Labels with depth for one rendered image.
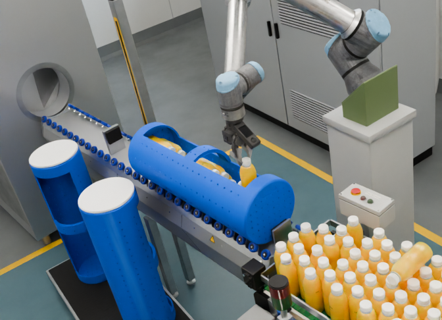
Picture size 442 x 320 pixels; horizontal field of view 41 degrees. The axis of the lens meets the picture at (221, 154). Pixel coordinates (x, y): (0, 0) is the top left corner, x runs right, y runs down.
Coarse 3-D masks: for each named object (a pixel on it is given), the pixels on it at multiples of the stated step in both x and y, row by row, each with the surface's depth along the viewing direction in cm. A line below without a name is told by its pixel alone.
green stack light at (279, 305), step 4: (288, 296) 182; (272, 300) 183; (276, 300) 181; (280, 300) 181; (284, 300) 181; (288, 300) 182; (272, 304) 185; (276, 304) 183; (280, 304) 182; (284, 304) 182; (288, 304) 183; (276, 308) 184; (280, 308) 183; (284, 308) 183; (288, 308) 184
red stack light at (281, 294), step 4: (288, 284) 180; (284, 288) 179; (288, 288) 180; (272, 292) 180; (276, 292) 179; (280, 292) 179; (284, 292) 180; (288, 292) 181; (272, 296) 182; (276, 296) 180; (280, 296) 180; (284, 296) 180
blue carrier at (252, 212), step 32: (160, 128) 297; (160, 160) 269; (192, 160) 257; (224, 160) 272; (192, 192) 253; (224, 192) 237; (256, 192) 228; (288, 192) 240; (224, 224) 244; (256, 224) 233
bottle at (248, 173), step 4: (252, 164) 235; (240, 168) 235; (244, 168) 234; (248, 168) 233; (252, 168) 234; (240, 172) 235; (244, 172) 234; (248, 172) 233; (252, 172) 234; (256, 172) 236; (240, 176) 237; (244, 176) 234; (248, 176) 234; (252, 176) 234; (256, 176) 236; (244, 180) 236; (248, 180) 235; (244, 184) 237
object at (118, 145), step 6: (114, 126) 329; (102, 132) 328; (108, 132) 326; (114, 132) 329; (120, 132) 331; (108, 138) 327; (114, 138) 330; (120, 138) 332; (108, 144) 330; (114, 144) 333; (120, 144) 336; (114, 150) 334
